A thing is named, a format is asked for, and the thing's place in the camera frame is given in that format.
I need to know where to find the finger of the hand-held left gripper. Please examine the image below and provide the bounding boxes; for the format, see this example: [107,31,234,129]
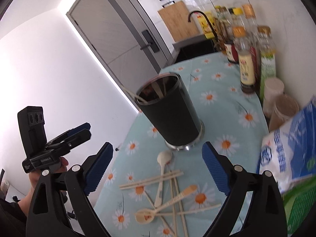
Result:
[55,129,92,155]
[53,122,91,144]

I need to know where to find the wooden cutting board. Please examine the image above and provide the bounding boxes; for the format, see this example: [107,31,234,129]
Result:
[157,0,200,42]

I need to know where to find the light wooden spoon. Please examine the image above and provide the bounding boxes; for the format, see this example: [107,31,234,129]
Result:
[158,185,198,209]
[134,208,173,225]

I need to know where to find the daisy print tablecloth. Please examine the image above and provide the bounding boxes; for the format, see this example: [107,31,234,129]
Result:
[92,53,284,237]

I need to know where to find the clear glass bottle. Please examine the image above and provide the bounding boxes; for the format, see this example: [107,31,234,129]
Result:
[213,5,230,52]

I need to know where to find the person's left hand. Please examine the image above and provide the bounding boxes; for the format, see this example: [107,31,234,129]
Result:
[28,157,70,198]

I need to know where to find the dark jar red label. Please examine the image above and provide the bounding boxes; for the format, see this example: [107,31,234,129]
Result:
[223,41,239,64]

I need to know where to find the black door lock handle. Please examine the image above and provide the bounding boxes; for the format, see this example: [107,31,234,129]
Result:
[139,30,160,53]

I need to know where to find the grey kitchen sink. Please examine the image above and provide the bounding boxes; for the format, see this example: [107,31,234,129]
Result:
[172,34,224,64]

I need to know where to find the tall bottle orange cap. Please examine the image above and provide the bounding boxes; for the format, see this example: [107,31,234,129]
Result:
[241,4,262,90]

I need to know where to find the grey door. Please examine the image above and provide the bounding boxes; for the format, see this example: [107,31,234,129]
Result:
[66,0,174,109]

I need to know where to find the black utensil holder cup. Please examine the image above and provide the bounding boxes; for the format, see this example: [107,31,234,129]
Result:
[135,72,205,151]

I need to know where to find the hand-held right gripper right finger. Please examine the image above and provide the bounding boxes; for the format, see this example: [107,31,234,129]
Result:
[202,142,288,237]

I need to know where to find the brown paper cup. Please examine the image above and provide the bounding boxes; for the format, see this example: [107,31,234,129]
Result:
[262,77,285,115]
[269,94,300,132]

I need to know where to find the person's left forearm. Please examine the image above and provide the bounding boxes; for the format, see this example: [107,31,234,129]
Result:
[15,190,35,219]

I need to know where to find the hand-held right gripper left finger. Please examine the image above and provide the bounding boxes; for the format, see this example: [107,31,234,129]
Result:
[26,142,113,237]

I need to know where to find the long wooden chopstick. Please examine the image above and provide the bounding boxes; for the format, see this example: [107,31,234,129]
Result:
[118,81,149,103]

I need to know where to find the bottle with green label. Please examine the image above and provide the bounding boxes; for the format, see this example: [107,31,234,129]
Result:
[257,25,277,104]

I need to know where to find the green plastic bag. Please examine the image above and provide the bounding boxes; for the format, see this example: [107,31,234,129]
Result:
[281,175,316,237]

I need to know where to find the yellow cap bottle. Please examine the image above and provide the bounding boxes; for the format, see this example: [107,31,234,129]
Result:
[228,7,245,42]

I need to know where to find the blue and white bag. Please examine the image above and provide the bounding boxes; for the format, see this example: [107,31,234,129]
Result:
[259,99,316,194]

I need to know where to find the bottle with cream label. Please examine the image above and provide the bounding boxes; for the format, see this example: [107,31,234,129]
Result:
[232,26,257,94]

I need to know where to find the pile of wooden chopsticks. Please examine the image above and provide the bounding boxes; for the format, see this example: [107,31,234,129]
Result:
[119,170,223,237]

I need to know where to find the white ceramic spoon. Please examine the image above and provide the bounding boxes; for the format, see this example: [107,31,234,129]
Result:
[154,150,173,208]

